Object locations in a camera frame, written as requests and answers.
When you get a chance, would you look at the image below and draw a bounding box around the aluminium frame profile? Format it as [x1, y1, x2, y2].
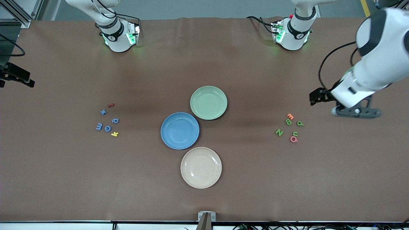
[0, 0, 43, 28]

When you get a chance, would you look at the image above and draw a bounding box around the black arm base cable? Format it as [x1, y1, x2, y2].
[96, 0, 141, 32]
[246, 15, 276, 34]

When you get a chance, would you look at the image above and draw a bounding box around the black right arm base cable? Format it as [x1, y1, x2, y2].
[96, 0, 141, 32]

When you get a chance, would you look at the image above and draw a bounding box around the beige round plate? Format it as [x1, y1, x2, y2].
[181, 147, 222, 189]

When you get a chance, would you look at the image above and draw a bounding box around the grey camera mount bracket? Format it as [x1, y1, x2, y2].
[198, 211, 216, 230]

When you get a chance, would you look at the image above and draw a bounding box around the blue round plate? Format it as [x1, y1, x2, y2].
[160, 112, 200, 150]

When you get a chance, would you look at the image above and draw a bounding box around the green round plate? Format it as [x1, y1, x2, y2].
[190, 86, 228, 121]

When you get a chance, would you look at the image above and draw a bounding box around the white table edge rail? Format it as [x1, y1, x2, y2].
[0, 220, 409, 230]

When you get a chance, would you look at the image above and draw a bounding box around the black left arm base cable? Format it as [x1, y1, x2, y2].
[246, 15, 276, 34]

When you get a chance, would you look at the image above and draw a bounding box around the black cable bundle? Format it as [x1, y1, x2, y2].
[233, 221, 409, 230]

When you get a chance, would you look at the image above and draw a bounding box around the brown table cover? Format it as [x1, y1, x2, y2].
[0, 17, 409, 222]

